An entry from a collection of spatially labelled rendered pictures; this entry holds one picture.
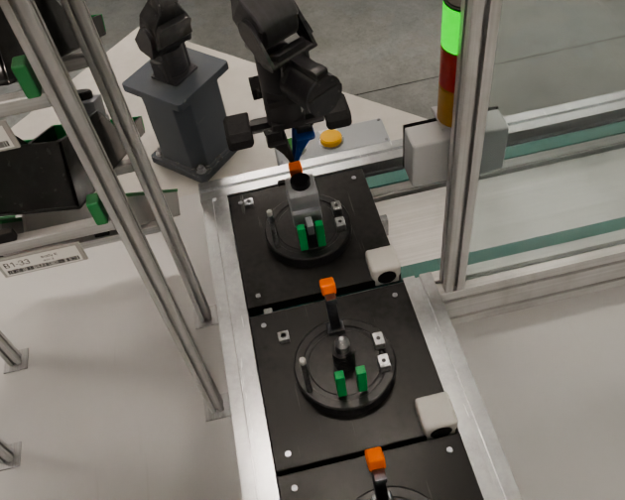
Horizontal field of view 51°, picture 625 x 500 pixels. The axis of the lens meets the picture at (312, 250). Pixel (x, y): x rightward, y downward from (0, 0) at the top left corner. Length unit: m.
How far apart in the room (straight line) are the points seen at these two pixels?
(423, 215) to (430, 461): 0.46
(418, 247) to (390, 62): 1.99
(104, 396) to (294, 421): 0.35
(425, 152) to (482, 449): 0.38
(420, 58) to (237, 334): 2.23
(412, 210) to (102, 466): 0.65
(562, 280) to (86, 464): 0.78
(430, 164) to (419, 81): 2.10
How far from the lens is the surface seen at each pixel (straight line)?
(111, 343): 1.18
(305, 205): 0.99
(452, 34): 0.73
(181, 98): 1.24
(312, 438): 0.90
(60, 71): 0.58
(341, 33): 3.25
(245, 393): 0.96
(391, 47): 3.14
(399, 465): 0.88
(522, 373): 1.07
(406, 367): 0.93
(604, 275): 1.14
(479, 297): 1.05
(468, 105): 0.75
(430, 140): 0.82
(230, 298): 1.05
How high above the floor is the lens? 1.79
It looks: 51 degrees down
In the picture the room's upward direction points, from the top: 9 degrees counter-clockwise
